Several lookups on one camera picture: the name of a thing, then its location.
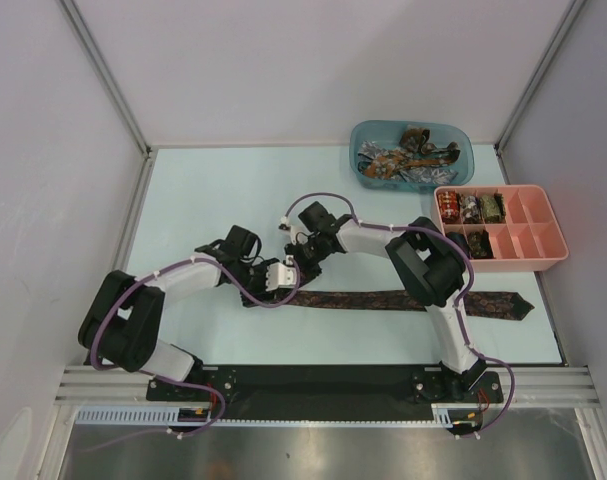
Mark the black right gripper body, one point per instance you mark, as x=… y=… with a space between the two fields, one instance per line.
x=308 y=256

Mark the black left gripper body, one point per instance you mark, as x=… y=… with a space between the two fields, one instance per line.
x=252 y=279

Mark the dark brown paisley tie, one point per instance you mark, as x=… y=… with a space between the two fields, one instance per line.
x=499 y=305

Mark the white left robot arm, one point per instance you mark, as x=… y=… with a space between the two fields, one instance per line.
x=121 y=328

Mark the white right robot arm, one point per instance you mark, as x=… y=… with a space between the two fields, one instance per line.
x=431 y=267

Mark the orange patterned tie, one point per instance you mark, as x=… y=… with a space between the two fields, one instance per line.
x=398 y=162

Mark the silver grey patterned tie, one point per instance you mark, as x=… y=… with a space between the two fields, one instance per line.
x=428 y=175

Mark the blue plastic bin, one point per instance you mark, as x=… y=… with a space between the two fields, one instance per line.
x=379 y=163

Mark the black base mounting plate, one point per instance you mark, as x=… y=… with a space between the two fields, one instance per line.
x=336 y=393

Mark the brown patterned tie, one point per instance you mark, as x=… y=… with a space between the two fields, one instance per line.
x=417 y=140

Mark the purple white rolled tie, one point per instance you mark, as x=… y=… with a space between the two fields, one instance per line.
x=469 y=209

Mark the dark floral rolled tie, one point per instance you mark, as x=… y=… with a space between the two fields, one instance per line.
x=479 y=245

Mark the green rolled tie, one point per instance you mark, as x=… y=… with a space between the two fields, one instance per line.
x=492 y=208

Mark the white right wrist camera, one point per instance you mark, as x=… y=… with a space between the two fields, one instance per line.
x=296 y=234

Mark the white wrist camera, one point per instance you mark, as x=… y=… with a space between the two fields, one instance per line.
x=296 y=234
x=283 y=274

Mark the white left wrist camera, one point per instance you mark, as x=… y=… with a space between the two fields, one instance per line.
x=283 y=274

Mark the white slotted cable duct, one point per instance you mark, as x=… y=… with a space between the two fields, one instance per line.
x=188 y=417

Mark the aluminium frame rail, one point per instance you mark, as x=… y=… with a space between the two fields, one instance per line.
x=536 y=387

